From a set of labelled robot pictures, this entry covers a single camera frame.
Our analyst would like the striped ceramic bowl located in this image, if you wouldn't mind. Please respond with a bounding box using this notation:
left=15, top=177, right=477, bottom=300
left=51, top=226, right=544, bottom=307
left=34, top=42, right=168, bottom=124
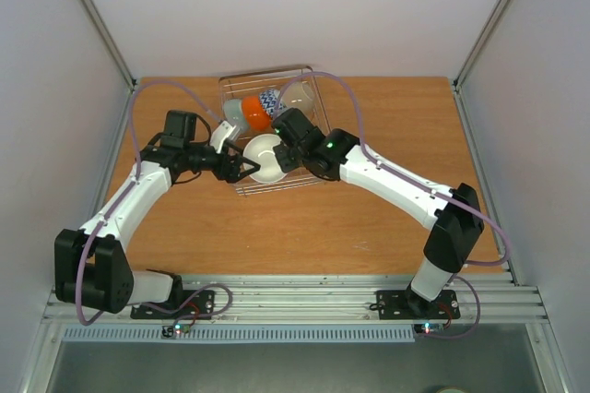
left=243, top=134, right=286, bottom=184

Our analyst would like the chrome wire dish rack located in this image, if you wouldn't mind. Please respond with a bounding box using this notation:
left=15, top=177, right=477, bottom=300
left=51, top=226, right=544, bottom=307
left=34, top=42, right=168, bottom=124
left=218, top=65, right=331, bottom=196

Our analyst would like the white and orange bowl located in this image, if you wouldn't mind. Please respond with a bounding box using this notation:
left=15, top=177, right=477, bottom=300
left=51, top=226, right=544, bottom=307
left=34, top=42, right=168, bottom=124
left=242, top=95, right=271, bottom=132

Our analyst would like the beige speckled ceramic bowl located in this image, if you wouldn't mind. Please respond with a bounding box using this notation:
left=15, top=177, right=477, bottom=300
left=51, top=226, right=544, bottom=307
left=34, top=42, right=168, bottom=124
left=279, top=81, right=315, bottom=114

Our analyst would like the blue zigzag patterned bowl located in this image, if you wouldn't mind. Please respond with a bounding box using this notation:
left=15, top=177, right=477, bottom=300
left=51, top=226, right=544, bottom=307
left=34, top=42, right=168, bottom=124
left=258, top=89, right=287, bottom=120

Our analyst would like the teal patterned ceramic bowl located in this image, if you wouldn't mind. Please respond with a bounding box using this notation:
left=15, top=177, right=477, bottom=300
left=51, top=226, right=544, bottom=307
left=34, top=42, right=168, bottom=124
left=223, top=99, right=250, bottom=133

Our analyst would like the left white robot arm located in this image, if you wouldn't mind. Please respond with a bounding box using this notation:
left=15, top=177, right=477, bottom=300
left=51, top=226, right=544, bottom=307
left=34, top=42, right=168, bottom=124
left=54, top=110, right=261, bottom=325

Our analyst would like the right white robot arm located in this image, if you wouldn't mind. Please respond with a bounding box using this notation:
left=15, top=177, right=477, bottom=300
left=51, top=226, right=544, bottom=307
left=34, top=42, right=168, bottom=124
left=271, top=109, right=484, bottom=318

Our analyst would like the left small circuit board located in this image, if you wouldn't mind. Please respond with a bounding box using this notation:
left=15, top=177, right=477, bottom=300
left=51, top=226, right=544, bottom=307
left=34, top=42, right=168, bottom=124
left=161, top=324, right=192, bottom=339

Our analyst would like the small circuit board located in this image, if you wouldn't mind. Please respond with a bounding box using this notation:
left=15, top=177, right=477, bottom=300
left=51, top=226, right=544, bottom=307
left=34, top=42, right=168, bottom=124
left=161, top=324, right=192, bottom=339
left=414, top=322, right=447, bottom=335

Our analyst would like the right small circuit board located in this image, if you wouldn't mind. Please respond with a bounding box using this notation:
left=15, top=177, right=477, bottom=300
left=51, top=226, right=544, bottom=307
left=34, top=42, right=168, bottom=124
left=414, top=322, right=447, bottom=335

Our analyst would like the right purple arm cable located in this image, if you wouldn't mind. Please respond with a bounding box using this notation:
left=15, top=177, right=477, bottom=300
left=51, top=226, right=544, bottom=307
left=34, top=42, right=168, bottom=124
left=276, top=70, right=513, bottom=341

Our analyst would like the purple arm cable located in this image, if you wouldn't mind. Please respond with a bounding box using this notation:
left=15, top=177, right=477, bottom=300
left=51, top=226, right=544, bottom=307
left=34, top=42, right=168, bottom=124
left=276, top=70, right=513, bottom=341
left=76, top=80, right=234, bottom=328

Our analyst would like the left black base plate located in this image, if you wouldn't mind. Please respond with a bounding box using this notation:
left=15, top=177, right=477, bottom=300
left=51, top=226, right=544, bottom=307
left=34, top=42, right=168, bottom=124
left=130, top=290, right=216, bottom=320

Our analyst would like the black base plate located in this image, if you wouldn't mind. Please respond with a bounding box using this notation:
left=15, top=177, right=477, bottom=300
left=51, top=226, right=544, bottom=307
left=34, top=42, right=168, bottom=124
left=130, top=290, right=216, bottom=320
left=369, top=289, right=461, bottom=320

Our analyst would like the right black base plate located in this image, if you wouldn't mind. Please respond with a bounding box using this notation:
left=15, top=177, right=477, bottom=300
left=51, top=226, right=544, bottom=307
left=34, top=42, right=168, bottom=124
left=369, top=289, right=461, bottom=320

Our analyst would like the grey slotted cable duct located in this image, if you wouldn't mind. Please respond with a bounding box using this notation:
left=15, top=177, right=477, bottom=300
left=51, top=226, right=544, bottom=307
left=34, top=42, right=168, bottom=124
left=63, top=324, right=415, bottom=344

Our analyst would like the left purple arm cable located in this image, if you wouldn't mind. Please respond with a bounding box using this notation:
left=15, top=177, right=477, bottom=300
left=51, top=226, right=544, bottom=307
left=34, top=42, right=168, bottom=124
left=76, top=80, right=234, bottom=328

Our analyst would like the aluminium rail frame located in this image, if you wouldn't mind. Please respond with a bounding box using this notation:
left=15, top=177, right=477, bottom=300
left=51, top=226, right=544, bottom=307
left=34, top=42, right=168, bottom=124
left=41, top=272, right=549, bottom=325

